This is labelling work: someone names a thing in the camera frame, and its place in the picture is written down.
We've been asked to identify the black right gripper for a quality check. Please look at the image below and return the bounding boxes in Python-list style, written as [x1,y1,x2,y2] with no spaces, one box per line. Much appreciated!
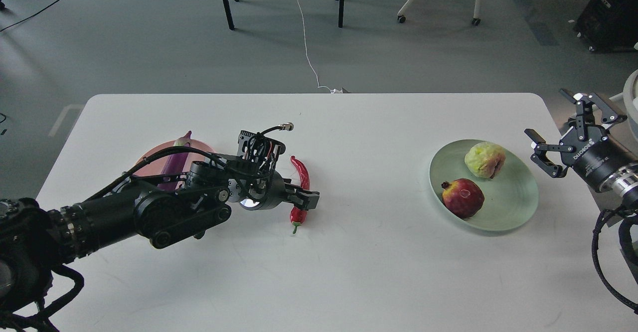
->
[524,88,638,194]

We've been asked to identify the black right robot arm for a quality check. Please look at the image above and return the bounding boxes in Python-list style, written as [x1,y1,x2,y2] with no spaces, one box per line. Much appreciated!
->
[525,89,638,312]

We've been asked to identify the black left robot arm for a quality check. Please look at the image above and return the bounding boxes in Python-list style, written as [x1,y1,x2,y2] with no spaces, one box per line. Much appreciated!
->
[0,123,319,332]

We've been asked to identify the purple eggplant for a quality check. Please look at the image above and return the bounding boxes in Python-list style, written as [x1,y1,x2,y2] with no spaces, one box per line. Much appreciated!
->
[158,131,192,191]

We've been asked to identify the red pomegranate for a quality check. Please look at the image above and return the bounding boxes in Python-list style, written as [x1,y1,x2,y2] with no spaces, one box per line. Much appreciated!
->
[441,178,485,220]

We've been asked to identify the black equipment case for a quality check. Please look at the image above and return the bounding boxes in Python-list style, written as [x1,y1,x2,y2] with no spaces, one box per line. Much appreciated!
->
[573,0,638,53]

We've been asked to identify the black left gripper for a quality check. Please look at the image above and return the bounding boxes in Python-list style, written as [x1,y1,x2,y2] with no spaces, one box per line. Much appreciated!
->
[239,175,320,211]

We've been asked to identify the pink plate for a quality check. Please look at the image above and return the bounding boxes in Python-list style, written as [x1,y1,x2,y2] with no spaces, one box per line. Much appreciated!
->
[134,139,216,176]

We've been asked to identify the white cable on floor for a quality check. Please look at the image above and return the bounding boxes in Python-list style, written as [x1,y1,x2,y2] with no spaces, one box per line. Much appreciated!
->
[288,0,343,94]

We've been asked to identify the white chair at right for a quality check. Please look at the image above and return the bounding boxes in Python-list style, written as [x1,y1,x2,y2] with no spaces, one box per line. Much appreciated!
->
[610,69,638,141]

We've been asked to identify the red chili pepper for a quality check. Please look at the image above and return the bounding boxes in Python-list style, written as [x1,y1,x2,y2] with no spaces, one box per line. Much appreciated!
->
[290,156,310,234]

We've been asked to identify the green yellow custard apple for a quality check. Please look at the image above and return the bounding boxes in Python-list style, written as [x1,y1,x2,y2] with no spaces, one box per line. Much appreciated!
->
[464,142,506,179]

